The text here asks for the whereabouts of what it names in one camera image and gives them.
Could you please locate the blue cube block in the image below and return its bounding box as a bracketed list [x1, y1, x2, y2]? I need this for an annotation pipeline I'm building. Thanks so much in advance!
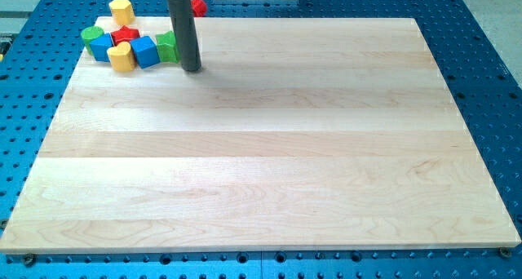
[130, 36, 160, 69]

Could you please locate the right board corner screw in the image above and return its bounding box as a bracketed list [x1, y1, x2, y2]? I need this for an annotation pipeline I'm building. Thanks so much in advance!
[498, 247, 511, 259]

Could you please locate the small blue block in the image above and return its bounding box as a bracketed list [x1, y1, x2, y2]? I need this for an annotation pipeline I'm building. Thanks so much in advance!
[89, 33, 113, 62]

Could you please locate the light wooden board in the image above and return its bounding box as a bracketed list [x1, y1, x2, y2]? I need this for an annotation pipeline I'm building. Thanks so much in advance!
[1, 18, 520, 254]

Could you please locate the left board corner screw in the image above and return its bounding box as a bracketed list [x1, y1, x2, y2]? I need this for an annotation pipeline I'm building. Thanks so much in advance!
[21, 254, 37, 268]

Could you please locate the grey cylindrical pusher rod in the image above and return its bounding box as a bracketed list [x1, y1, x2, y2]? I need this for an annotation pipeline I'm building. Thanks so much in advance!
[166, 0, 201, 72]

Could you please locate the green star block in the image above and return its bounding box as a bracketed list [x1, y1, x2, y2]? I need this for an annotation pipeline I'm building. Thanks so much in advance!
[156, 31, 179, 64]

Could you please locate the board corner screw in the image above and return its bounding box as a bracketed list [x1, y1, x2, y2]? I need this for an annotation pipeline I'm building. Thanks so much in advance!
[21, 254, 37, 268]
[498, 247, 511, 259]

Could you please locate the green cylinder block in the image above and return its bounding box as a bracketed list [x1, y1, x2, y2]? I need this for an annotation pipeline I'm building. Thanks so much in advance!
[81, 25, 104, 55]

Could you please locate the yellow heart block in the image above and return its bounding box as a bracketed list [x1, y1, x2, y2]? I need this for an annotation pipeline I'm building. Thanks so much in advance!
[107, 42, 137, 72]

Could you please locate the yellow hexagon block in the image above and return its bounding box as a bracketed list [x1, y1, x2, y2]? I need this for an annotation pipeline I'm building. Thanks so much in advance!
[108, 0, 135, 25]

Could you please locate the red star block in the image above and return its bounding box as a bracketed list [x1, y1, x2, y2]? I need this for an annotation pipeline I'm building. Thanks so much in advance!
[110, 25, 140, 46]

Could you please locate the red block behind rod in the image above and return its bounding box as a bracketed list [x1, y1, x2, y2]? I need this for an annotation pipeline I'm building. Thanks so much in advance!
[191, 0, 208, 17]

